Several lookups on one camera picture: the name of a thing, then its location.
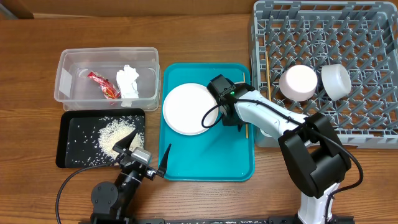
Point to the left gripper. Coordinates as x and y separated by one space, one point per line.
151 173

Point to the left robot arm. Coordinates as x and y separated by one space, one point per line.
112 199

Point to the grey plastic dish rack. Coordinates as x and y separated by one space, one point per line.
362 36

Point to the clear plastic waste bin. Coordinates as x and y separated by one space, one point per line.
77 91

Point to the wooden chopstick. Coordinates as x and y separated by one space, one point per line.
246 125
269 92

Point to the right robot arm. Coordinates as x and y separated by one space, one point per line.
314 156

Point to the white cup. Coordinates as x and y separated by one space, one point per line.
263 134

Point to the white paper napkin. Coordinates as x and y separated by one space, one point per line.
127 84

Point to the grey bowl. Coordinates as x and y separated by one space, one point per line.
336 81

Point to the teal plastic serving tray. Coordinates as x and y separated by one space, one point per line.
221 154

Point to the pile of rice grains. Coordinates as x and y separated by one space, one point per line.
91 140

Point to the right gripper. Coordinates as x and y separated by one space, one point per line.
227 121

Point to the red sauce packet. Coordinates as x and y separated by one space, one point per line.
109 89

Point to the black rectangular tray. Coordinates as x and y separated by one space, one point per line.
65 123

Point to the large white round plate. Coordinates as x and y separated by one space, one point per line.
188 109

